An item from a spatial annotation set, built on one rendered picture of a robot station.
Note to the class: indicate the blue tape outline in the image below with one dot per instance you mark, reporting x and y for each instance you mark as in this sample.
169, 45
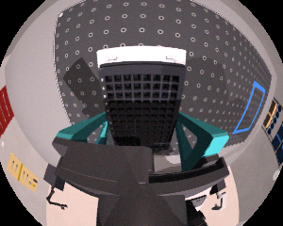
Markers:
261, 88

